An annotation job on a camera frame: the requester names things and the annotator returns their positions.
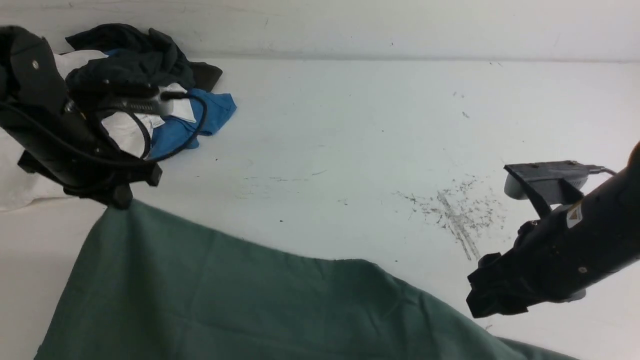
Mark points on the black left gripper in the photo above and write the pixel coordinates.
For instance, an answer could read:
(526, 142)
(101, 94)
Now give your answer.
(61, 142)

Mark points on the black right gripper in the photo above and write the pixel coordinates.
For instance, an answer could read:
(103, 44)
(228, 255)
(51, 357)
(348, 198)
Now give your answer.
(564, 253)

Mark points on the green long sleeve shirt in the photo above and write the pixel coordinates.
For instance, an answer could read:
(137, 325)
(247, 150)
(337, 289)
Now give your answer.
(150, 285)

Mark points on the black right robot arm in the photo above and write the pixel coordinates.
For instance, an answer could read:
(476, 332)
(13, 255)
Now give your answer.
(588, 229)

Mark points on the white shirt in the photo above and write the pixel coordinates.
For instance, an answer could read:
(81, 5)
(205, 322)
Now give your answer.
(18, 188)

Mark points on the blue shirt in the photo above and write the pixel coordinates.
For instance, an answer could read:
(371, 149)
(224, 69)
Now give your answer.
(199, 113)

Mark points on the dark grey shirt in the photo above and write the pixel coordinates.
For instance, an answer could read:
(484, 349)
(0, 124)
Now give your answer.
(133, 58)

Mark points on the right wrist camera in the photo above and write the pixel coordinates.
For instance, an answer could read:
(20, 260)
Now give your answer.
(546, 184)

